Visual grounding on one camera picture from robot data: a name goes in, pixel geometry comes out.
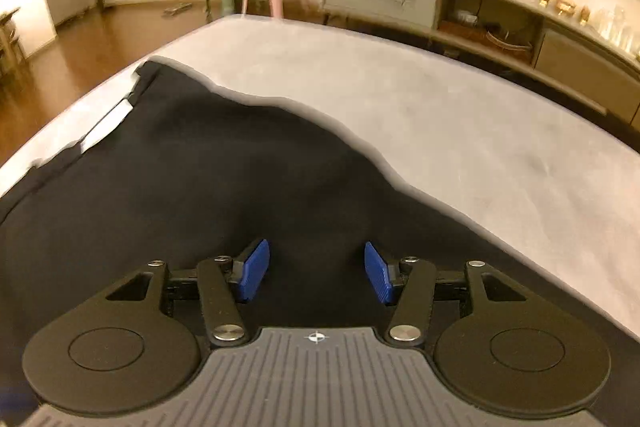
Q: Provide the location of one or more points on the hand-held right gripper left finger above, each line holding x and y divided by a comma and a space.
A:
252, 271

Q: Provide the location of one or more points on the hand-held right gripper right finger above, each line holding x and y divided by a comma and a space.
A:
377, 274

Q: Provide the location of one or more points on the black pants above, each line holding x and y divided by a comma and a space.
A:
200, 197

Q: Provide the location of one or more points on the flat object on floor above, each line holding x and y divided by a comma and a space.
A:
177, 10

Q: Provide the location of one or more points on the round tin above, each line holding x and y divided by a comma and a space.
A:
465, 17

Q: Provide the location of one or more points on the long media cabinet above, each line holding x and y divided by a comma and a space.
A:
490, 22

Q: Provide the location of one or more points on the gold ornament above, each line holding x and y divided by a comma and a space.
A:
565, 5

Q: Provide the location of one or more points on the set of clear glasses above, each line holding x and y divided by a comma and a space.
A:
617, 32

